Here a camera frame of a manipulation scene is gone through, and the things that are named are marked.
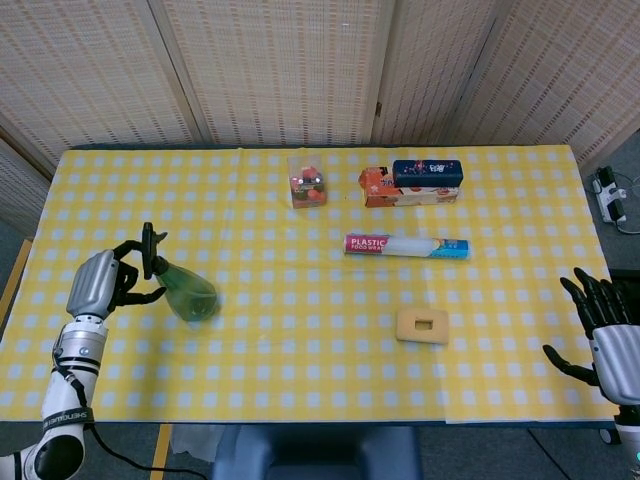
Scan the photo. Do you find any dark blue rectangular box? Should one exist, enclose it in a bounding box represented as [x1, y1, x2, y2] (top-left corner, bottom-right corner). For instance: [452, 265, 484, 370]
[392, 158, 464, 189]

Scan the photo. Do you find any yellow sponge with hole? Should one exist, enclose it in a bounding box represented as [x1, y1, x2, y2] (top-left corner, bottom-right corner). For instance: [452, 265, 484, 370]
[395, 307, 450, 346]

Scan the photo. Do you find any white power strip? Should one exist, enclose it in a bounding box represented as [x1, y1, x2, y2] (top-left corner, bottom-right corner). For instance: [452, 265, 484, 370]
[592, 166, 629, 224]

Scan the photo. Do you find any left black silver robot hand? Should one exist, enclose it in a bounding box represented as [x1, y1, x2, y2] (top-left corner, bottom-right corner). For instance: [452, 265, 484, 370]
[66, 239, 167, 321]

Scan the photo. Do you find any plastic food wrap box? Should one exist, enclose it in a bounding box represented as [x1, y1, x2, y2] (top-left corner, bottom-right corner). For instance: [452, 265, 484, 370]
[342, 233, 472, 261]

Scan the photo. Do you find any yellow checkered tablecloth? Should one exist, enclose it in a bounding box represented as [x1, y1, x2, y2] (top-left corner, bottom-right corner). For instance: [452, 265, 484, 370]
[0, 145, 626, 426]

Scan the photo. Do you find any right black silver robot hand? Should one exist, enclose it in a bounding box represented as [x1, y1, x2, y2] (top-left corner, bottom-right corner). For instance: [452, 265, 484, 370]
[542, 267, 640, 406]

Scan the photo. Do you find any clear box with red contents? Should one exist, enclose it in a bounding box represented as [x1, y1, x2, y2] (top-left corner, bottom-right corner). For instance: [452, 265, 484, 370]
[287, 154, 330, 210]

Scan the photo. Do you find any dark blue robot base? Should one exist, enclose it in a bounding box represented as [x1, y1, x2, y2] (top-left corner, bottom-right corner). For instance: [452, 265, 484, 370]
[212, 424, 424, 480]

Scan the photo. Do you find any white power cord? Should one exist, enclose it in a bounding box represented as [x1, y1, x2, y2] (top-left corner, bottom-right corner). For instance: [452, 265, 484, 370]
[612, 169, 640, 236]

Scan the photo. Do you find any woven folding screen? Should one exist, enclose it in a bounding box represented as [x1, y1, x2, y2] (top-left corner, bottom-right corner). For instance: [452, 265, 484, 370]
[0, 0, 640, 221]

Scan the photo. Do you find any green spray bottle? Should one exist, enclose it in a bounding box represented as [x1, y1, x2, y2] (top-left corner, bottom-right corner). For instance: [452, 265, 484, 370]
[141, 222, 221, 324]

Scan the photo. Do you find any orange white carton box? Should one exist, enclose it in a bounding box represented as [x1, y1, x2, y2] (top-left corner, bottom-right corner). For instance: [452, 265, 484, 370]
[359, 166, 460, 208]

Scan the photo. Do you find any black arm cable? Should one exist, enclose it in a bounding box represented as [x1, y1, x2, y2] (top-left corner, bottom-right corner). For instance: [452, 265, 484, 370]
[52, 359, 216, 476]

